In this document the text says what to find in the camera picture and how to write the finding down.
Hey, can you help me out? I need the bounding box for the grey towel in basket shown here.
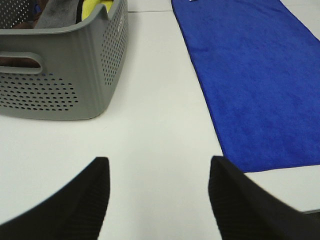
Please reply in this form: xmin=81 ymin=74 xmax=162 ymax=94
xmin=34 ymin=0 xmax=83 ymax=29

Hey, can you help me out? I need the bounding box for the yellow towel in basket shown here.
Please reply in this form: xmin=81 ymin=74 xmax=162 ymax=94
xmin=80 ymin=0 xmax=114 ymax=21

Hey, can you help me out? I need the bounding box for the blue towel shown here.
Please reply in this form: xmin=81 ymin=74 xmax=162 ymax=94
xmin=171 ymin=0 xmax=320 ymax=172

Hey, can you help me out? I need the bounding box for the grey perforated laundry basket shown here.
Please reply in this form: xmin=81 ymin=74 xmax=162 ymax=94
xmin=0 ymin=0 xmax=129 ymax=120

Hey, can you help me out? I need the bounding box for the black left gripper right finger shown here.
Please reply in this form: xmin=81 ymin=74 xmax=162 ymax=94
xmin=208 ymin=156 xmax=320 ymax=240

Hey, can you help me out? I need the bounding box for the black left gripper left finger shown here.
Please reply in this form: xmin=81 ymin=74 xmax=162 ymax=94
xmin=0 ymin=157 xmax=110 ymax=240

